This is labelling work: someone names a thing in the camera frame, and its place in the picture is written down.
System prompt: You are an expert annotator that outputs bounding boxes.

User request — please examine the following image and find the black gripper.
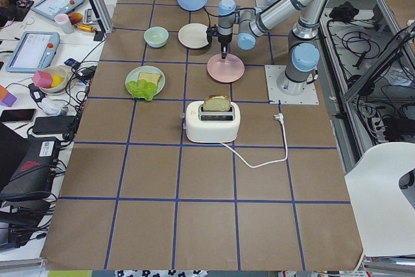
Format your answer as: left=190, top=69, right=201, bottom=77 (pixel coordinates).
left=218, top=34, right=231, bottom=60

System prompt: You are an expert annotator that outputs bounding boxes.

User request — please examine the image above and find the pink plate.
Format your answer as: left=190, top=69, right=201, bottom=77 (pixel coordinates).
left=207, top=54, right=245, bottom=83

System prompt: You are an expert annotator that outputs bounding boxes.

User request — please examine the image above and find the white cream plate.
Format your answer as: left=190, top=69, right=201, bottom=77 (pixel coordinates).
left=178, top=23, right=209, bottom=49

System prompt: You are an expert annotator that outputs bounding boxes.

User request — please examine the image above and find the bread slice in toaster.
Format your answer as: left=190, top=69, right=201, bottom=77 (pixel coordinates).
left=202, top=95, right=231, bottom=112

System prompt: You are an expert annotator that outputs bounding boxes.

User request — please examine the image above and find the mint green bowl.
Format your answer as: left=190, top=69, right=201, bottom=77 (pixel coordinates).
left=144, top=27, right=169, bottom=48

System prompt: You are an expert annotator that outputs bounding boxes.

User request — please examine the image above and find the brown bread slice on plate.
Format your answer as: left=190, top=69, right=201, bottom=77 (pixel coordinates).
left=138, top=72, right=162, bottom=86

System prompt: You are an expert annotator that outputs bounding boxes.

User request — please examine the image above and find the white toaster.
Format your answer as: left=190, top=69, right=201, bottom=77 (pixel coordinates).
left=184, top=101, right=241, bottom=143

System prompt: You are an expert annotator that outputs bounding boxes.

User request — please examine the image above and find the mint green plate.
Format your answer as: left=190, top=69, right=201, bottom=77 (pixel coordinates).
left=125, top=66, right=165, bottom=95

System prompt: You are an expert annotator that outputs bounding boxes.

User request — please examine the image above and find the green lettuce leaf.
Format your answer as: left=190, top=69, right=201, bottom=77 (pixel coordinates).
left=126, top=79, right=158, bottom=101

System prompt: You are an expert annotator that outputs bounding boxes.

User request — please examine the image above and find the orange screwdriver tool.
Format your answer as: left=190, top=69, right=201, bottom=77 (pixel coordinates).
left=74, top=24, right=97, bottom=33

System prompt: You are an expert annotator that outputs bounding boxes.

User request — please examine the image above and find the blue teach pendant far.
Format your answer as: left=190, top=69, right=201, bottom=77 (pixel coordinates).
left=31, top=0, right=85, bottom=20

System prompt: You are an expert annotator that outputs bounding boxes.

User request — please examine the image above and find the blue teach pendant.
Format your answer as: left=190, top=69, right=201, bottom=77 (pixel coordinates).
left=5, top=31, right=60, bottom=73
left=31, top=0, right=85, bottom=20

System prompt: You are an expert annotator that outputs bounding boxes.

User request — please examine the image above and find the pink cup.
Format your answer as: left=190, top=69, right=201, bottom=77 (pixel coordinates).
left=54, top=14, right=74, bottom=34

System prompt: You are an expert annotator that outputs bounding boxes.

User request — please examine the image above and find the beige bowl with fruit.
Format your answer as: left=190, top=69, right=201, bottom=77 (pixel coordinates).
left=32, top=65, right=70, bottom=95

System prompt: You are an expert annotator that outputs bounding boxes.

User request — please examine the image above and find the blue teach pendant near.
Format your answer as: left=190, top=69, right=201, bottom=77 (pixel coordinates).
left=5, top=31, right=60, bottom=73

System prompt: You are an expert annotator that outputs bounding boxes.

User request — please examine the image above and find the black smartphone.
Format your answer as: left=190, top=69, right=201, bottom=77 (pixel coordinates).
left=1, top=108, right=37, bottom=123

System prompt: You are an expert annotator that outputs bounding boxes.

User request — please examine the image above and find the purple block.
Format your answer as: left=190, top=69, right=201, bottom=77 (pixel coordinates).
left=0, top=86, right=17, bottom=107

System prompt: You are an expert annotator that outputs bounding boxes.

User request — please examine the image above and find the black laptop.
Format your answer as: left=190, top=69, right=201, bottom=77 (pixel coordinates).
left=1, top=124, right=60, bottom=210

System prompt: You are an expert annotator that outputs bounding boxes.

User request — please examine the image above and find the white chair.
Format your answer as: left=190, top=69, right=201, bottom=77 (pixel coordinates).
left=345, top=142, right=414, bottom=257

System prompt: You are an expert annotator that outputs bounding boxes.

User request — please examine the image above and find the white toaster power cable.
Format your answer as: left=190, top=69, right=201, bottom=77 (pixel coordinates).
left=219, top=112, right=289, bottom=169

